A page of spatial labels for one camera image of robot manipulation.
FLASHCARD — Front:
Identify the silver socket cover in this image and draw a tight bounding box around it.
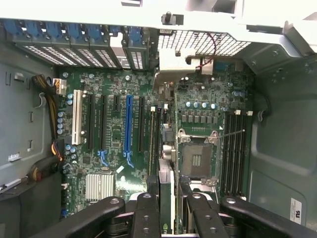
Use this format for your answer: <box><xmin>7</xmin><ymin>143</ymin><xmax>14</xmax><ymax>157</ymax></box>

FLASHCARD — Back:
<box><xmin>184</xmin><ymin>182</ymin><xmax>220</xmax><ymax>201</ymax></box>

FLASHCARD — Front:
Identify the black RAM slot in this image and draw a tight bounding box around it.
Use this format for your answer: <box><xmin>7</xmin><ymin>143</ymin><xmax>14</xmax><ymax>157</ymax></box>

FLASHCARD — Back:
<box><xmin>236</xmin><ymin>111</ymin><xmax>243</xmax><ymax>196</ymax></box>
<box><xmin>230</xmin><ymin>111</ymin><xmax>237</xmax><ymax>196</ymax></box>
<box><xmin>224</xmin><ymin>113</ymin><xmax>231</xmax><ymax>196</ymax></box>
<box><xmin>242</xmin><ymin>111</ymin><xmax>249</xmax><ymax>196</ymax></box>
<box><xmin>155</xmin><ymin>108</ymin><xmax>161</xmax><ymax>174</ymax></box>

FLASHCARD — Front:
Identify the green motherboard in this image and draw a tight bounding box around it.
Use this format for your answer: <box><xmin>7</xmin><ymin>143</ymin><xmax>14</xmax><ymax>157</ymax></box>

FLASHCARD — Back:
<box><xmin>58</xmin><ymin>60</ymin><xmax>256</xmax><ymax>224</ymax></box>

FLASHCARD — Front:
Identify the thin metal locking lever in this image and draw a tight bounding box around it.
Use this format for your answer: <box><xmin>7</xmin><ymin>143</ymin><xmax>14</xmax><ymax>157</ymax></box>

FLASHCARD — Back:
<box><xmin>219</xmin><ymin>128</ymin><xmax>246</xmax><ymax>138</ymax></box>

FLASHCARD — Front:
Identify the blue expansion slot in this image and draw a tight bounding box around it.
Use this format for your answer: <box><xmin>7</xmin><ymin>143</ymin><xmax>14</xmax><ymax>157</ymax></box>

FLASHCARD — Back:
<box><xmin>123</xmin><ymin>95</ymin><xmax>135</xmax><ymax>154</ymax></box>

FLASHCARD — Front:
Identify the black plastic shroud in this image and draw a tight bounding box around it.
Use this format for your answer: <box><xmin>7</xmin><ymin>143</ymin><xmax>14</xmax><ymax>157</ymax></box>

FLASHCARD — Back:
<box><xmin>0</xmin><ymin>173</ymin><xmax>64</xmax><ymax>238</ymax></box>

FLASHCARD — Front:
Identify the black yellow power wire bundle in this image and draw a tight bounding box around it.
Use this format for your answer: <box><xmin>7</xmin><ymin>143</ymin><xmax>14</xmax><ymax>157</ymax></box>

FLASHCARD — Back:
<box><xmin>27</xmin><ymin>74</ymin><xmax>68</xmax><ymax>183</ymax></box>

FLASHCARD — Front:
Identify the silver finned heatsink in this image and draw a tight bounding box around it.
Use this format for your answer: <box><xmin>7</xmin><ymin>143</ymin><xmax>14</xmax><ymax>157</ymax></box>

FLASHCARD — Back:
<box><xmin>85</xmin><ymin>173</ymin><xmax>116</xmax><ymax>202</ymax></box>

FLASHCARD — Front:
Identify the white expansion slot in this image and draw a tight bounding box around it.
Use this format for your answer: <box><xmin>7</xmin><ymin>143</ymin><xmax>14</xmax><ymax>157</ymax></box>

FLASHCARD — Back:
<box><xmin>71</xmin><ymin>89</ymin><xmax>83</xmax><ymax>146</ymax></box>

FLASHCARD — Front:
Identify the CPU socket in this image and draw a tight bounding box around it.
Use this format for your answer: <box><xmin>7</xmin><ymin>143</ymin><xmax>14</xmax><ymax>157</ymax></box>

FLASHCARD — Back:
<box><xmin>177</xmin><ymin>130</ymin><xmax>220</xmax><ymax>185</ymax></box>

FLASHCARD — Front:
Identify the open black PC case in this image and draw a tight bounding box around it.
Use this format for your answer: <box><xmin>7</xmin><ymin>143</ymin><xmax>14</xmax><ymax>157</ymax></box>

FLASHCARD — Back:
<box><xmin>0</xmin><ymin>0</ymin><xmax>317</xmax><ymax>238</ymax></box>

